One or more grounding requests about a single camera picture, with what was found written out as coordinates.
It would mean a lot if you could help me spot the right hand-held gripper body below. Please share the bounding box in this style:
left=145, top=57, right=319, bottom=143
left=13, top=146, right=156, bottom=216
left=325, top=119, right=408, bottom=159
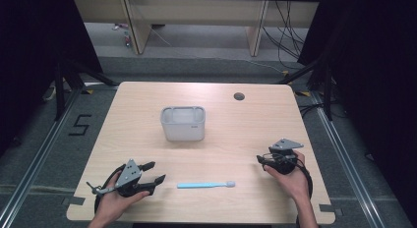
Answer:
left=262, top=138, right=305, bottom=176

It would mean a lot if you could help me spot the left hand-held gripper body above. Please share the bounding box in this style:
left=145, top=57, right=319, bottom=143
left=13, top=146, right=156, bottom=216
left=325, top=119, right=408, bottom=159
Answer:
left=86, top=158, right=157, bottom=199

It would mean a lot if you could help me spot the person's right hand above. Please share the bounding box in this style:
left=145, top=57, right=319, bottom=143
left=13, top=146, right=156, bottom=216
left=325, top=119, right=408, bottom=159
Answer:
left=263, top=149, right=311, bottom=203

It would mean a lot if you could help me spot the person's left hand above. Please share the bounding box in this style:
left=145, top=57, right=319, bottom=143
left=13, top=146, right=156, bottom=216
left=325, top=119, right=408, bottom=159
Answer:
left=92, top=171, right=151, bottom=224

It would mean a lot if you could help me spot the light blue toothbrush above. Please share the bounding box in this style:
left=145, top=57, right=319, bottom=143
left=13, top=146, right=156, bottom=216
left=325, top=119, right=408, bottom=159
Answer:
left=176, top=180, right=236, bottom=190

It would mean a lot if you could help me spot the white plastic toothbrush holder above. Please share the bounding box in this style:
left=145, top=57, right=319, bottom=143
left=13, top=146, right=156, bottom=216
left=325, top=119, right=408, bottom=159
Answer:
left=159, top=105, right=207, bottom=143

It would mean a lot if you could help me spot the black tape strip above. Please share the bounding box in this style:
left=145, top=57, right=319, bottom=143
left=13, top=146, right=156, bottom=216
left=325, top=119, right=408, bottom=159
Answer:
left=61, top=196, right=87, bottom=206
left=318, top=203, right=344, bottom=217

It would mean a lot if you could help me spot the black metal stand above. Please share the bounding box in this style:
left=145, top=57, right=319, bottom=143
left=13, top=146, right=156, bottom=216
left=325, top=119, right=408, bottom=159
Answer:
left=53, top=56, right=120, bottom=122
left=275, top=56, right=334, bottom=122

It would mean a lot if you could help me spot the black curtain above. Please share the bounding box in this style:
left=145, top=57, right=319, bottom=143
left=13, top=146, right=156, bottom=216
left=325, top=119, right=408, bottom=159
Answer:
left=0, top=0, right=104, bottom=157
left=296, top=0, right=417, bottom=219

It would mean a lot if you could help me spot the small coloured floor clutter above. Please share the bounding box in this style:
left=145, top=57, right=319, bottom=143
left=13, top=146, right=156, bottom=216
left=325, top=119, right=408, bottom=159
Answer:
left=110, top=23, right=133, bottom=48

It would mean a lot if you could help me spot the light wooden background desk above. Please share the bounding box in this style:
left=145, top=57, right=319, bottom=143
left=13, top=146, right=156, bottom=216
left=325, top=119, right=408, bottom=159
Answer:
left=73, top=0, right=320, bottom=57

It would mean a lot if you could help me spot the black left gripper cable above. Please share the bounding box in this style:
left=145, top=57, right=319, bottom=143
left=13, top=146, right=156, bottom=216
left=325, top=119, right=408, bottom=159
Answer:
left=93, top=163, right=127, bottom=214

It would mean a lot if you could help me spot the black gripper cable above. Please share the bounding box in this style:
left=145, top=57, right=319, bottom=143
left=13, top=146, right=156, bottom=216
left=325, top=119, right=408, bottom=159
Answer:
left=93, top=163, right=127, bottom=214
left=288, top=154, right=314, bottom=228

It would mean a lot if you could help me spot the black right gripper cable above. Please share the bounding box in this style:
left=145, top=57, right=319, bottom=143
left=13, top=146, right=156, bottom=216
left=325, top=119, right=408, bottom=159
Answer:
left=288, top=154, right=314, bottom=228

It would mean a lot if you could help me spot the black floor cable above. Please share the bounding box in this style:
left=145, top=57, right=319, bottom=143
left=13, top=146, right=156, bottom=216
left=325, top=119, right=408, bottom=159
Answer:
left=297, top=102, right=327, bottom=119

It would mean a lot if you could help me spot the metal floor rail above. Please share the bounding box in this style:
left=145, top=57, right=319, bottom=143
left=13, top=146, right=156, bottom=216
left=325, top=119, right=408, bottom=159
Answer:
left=310, top=89, right=387, bottom=228
left=0, top=88, right=83, bottom=228

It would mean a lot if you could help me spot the bundle of black hanging cables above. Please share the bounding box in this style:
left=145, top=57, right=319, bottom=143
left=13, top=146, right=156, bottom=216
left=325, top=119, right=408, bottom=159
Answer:
left=261, top=0, right=310, bottom=71

